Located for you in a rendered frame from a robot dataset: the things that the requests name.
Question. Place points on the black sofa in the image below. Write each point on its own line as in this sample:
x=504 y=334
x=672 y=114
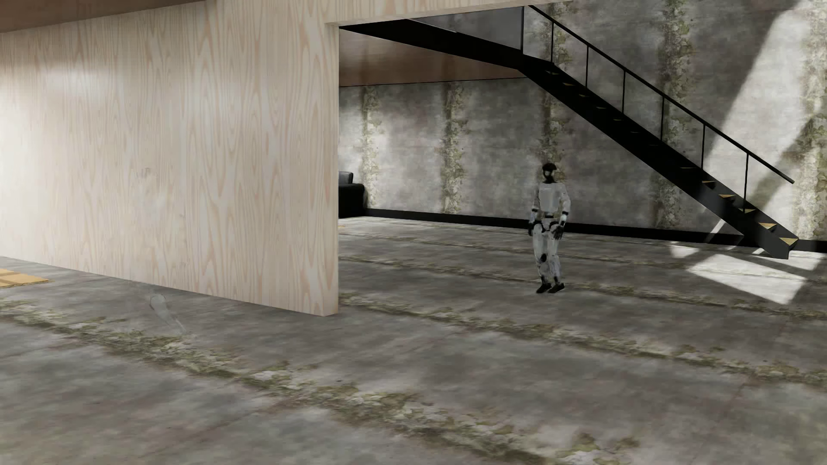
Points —
x=349 y=194

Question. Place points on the clear glass bottle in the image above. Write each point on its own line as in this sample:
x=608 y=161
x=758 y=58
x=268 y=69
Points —
x=163 y=311

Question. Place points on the white humanoid robot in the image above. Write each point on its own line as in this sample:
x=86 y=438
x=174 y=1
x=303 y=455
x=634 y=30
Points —
x=549 y=206

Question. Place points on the black metal staircase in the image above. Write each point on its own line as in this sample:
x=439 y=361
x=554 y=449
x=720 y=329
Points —
x=620 y=123

